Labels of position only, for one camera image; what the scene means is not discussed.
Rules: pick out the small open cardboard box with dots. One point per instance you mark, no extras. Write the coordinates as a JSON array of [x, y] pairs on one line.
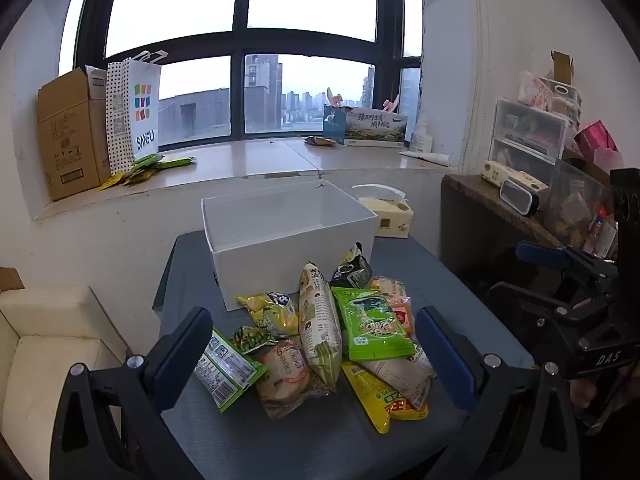
[[561, 67]]

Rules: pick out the green white snack packet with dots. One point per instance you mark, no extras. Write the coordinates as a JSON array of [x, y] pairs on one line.
[[225, 367]]

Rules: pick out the white pump bottle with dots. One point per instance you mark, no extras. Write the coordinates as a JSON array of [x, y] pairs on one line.
[[421, 137]]

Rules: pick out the small green pea packet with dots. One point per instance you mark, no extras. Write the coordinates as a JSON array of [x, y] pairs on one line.
[[250, 339]]

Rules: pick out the white polka-dot shopping bag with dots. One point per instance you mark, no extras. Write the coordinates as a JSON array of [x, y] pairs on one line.
[[145, 110]]

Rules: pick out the clear round cake packet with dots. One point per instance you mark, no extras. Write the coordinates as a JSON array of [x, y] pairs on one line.
[[285, 382]]

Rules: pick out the black window frame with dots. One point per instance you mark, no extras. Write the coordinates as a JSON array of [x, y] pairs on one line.
[[239, 40]]

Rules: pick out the orange snack packet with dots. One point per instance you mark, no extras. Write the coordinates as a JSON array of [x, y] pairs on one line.
[[402, 315]]

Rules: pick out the brown cardboard piece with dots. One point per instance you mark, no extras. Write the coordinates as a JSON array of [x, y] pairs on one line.
[[9, 279]]

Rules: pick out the snack packet on windowsill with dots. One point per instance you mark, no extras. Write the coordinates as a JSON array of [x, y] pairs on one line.
[[320, 141]]

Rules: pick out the brown stone side counter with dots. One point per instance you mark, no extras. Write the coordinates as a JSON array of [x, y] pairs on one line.
[[480, 195]]

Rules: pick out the small blue box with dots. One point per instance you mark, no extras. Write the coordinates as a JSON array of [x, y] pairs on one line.
[[334, 124]]

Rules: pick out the yellow snack pouch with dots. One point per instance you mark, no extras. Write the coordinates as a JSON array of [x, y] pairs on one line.
[[380, 402]]

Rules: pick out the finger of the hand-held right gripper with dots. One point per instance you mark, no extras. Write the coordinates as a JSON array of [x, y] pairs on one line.
[[530, 305], [542, 255]]

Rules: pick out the white red tube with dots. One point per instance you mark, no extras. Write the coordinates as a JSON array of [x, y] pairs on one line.
[[425, 157]]

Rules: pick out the white packet with red trim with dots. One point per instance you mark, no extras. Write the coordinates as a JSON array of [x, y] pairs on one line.
[[400, 377]]

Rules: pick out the floral pink pack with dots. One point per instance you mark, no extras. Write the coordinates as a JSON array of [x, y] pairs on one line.
[[534, 91]]

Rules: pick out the black snack packet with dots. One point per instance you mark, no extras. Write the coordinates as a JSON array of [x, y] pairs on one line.
[[355, 272]]

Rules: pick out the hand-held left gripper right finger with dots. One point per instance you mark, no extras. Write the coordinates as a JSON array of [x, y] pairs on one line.
[[445, 360]]

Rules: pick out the landscape printed gift box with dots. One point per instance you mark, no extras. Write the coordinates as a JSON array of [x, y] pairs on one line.
[[375, 127]]

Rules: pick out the white black desk clock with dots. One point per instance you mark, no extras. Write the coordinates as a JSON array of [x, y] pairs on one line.
[[517, 197]]

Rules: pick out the clear plastic drawer unit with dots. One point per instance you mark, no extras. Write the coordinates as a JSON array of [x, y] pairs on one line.
[[525, 135]]

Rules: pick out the beige windowsill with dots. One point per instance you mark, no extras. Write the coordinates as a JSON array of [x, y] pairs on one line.
[[225, 160]]

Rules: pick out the cream leather sofa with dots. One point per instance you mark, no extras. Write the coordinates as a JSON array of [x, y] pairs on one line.
[[45, 355]]

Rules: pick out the pink box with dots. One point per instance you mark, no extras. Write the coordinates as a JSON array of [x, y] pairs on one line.
[[595, 140]]

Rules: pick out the pale pink bag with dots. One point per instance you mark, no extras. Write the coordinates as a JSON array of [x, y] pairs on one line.
[[609, 159]]

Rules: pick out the pile of green yellow sachets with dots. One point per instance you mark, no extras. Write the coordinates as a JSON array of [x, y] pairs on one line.
[[145, 166]]

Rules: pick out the yellow chips packet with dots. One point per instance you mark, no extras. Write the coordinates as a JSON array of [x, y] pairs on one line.
[[275, 315]]

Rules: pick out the brown cardboard carton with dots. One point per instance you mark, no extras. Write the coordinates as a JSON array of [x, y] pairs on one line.
[[70, 135]]

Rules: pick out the long beige snack packet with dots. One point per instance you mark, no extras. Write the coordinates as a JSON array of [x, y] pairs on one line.
[[320, 330]]

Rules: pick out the white cardboard box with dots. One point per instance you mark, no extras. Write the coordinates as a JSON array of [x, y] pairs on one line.
[[280, 260]]

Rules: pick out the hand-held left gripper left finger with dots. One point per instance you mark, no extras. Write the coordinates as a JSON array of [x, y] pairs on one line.
[[182, 355]]

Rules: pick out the pink toy figure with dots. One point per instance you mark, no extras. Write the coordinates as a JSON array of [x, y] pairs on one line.
[[391, 104], [334, 97]]

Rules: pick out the person's right hand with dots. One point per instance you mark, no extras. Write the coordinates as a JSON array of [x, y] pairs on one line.
[[582, 392]]

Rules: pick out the beige printed small box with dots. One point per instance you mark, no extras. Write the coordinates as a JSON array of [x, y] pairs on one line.
[[492, 170]]

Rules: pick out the beige tissue box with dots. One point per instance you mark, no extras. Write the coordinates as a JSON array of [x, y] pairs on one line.
[[387, 217]]

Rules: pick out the clear plastic storage bin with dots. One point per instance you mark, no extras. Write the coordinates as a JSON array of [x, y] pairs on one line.
[[575, 200]]

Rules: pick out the bright green seaweed packet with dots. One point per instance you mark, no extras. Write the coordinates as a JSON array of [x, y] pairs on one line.
[[372, 327]]

